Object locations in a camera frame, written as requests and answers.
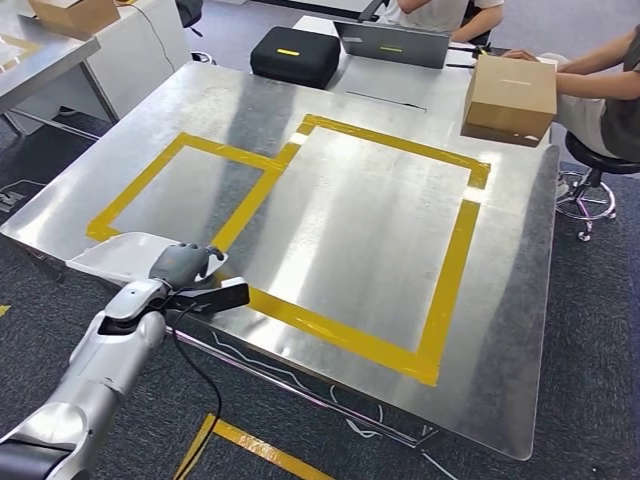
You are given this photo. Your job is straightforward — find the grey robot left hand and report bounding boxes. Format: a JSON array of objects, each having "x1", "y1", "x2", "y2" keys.
[{"x1": 149, "y1": 241, "x2": 226, "y2": 291}]

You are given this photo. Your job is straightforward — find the white plastic car part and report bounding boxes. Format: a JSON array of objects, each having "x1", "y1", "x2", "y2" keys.
[{"x1": 66, "y1": 231, "x2": 229, "y2": 290}]

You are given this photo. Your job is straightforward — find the silver metal workbench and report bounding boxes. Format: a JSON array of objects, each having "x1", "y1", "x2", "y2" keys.
[
  {"x1": 0, "y1": 9, "x2": 102, "y2": 140},
  {"x1": 0, "y1": 60, "x2": 561, "y2": 463}
]

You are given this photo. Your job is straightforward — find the white desk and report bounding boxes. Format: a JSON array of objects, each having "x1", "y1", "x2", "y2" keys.
[{"x1": 82, "y1": 0, "x2": 195, "y2": 125}]

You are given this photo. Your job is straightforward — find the yellow floor tape marking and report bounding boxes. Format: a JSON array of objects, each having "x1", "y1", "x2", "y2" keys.
[{"x1": 172, "y1": 412, "x2": 336, "y2": 480}]

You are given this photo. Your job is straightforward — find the black office chair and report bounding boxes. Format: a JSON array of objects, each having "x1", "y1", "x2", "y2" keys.
[{"x1": 174, "y1": 0, "x2": 217, "y2": 66}]

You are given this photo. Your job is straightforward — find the black hard case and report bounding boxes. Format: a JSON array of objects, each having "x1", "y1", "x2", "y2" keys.
[{"x1": 249, "y1": 25, "x2": 343, "y2": 91}]

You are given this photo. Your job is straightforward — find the brown cardboard box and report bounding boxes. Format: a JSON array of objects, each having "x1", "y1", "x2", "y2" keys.
[
  {"x1": 27, "y1": 0, "x2": 122, "y2": 37},
  {"x1": 460, "y1": 52, "x2": 558, "y2": 148}
]

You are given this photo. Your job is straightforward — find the pale grey desk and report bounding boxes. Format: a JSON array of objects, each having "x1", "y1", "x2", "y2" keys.
[{"x1": 292, "y1": 14, "x2": 553, "y2": 114}]

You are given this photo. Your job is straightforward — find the grey laptop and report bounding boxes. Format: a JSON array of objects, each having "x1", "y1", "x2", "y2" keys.
[{"x1": 333, "y1": 19, "x2": 452, "y2": 70}]

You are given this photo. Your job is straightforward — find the person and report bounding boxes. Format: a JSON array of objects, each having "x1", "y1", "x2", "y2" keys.
[
  {"x1": 501, "y1": 25, "x2": 640, "y2": 165},
  {"x1": 380, "y1": 0, "x2": 506, "y2": 45}
]

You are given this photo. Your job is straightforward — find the black stool with chrome base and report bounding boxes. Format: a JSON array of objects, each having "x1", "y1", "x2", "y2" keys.
[{"x1": 555, "y1": 131, "x2": 640, "y2": 244}]

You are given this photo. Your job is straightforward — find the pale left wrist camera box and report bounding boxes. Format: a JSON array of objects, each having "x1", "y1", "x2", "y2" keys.
[{"x1": 170, "y1": 276, "x2": 251, "y2": 317}]

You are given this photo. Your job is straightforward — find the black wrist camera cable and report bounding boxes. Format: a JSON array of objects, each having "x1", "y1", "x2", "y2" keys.
[{"x1": 170, "y1": 303, "x2": 223, "y2": 480}]

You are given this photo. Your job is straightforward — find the white floor cable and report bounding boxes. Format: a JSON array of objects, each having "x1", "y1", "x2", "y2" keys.
[{"x1": 210, "y1": 331, "x2": 461, "y2": 480}]

